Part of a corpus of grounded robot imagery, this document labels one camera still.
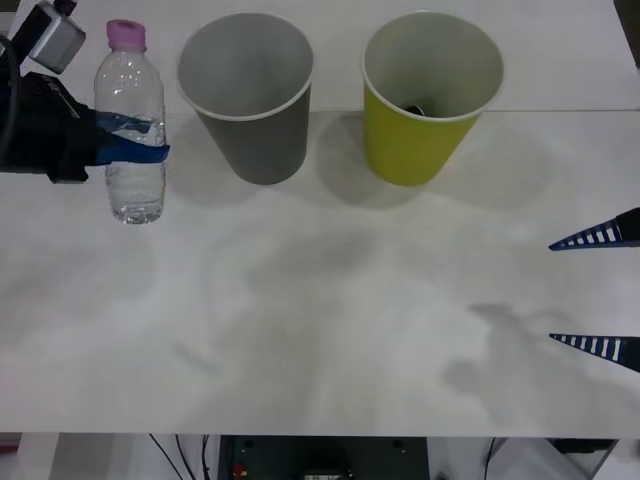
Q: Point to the black can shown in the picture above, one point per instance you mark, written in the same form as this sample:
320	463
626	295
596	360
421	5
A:
414	108

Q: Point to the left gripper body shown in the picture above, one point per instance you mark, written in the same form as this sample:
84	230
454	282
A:
45	130

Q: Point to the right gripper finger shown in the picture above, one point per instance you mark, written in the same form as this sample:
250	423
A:
612	349
607	234

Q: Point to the black robot torso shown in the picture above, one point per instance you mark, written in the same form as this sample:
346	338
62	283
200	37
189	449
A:
325	457

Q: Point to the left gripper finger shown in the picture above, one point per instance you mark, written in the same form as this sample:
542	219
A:
127	123
135	155

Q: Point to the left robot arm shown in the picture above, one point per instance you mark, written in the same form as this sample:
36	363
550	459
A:
56	41

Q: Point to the grey plastic bin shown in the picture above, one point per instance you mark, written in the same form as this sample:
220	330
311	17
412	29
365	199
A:
260	135

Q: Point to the clear bottle with pink cap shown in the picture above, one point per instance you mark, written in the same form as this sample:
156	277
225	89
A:
131	85

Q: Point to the yellow-green plastic bin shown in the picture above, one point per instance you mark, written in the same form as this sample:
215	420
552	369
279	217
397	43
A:
415	145

